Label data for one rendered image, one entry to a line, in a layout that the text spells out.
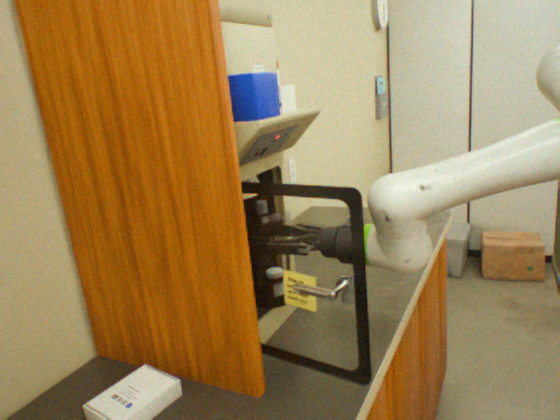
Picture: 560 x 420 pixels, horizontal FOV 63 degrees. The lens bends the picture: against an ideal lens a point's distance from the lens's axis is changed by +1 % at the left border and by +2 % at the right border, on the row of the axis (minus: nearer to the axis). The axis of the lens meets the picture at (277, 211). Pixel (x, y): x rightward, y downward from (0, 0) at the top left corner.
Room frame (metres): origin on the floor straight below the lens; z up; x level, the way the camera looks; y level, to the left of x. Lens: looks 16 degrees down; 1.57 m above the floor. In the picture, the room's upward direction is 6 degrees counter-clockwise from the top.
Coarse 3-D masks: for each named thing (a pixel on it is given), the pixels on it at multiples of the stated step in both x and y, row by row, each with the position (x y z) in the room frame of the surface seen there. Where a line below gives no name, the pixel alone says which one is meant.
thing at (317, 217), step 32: (256, 192) 0.88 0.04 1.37; (288, 192) 0.84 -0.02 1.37; (320, 192) 0.80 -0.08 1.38; (352, 192) 0.76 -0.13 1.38; (256, 224) 0.89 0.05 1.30; (288, 224) 0.84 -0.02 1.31; (320, 224) 0.80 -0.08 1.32; (352, 224) 0.76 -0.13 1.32; (256, 256) 0.89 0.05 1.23; (288, 256) 0.85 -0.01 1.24; (320, 256) 0.80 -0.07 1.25; (352, 256) 0.76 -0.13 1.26; (256, 288) 0.90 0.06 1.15; (352, 288) 0.76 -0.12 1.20; (288, 320) 0.86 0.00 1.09; (320, 320) 0.81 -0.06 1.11; (352, 320) 0.77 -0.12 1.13; (288, 352) 0.86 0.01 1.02; (320, 352) 0.81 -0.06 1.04; (352, 352) 0.77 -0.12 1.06
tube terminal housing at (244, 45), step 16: (224, 32) 1.02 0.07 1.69; (240, 32) 1.07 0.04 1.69; (256, 32) 1.14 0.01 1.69; (272, 32) 1.21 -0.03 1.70; (240, 48) 1.07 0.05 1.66; (256, 48) 1.13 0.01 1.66; (272, 48) 1.20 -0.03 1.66; (240, 64) 1.06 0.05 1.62; (272, 64) 1.19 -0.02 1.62; (272, 160) 1.15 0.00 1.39; (240, 176) 1.01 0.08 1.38
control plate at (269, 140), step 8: (288, 128) 1.04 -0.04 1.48; (264, 136) 0.94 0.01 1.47; (272, 136) 0.98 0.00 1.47; (280, 136) 1.03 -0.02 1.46; (288, 136) 1.08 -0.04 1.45; (256, 144) 0.94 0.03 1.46; (264, 144) 0.98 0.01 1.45; (272, 144) 1.03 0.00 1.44; (248, 152) 0.93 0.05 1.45; (256, 152) 0.97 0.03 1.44; (272, 152) 1.08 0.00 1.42; (248, 160) 0.97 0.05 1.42
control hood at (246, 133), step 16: (288, 112) 1.04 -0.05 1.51; (304, 112) 1.07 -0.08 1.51; (240, 128) 0.90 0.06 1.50; (256, 128) 0.88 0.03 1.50; (272, 128) 0.95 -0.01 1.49; (304, 128) 1.15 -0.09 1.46; (240, 144) 0.90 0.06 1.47; (288, 144) 1.14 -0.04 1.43; (240, 160) 0.94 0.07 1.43; (256, 160) 1.03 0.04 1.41
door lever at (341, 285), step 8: (344, 280) 0.77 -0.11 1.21; (296, 288) 0.78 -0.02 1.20; (304, 288) 0.77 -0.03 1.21; (312, 288) 0.76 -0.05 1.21; (320, 288) 0.76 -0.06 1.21; (336, 288) 0.75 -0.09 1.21; (344, 288) 0.77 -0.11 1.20; (320, 296) 0.75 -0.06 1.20; (328, 296) 0.73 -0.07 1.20; (336, 296) 0.74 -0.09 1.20
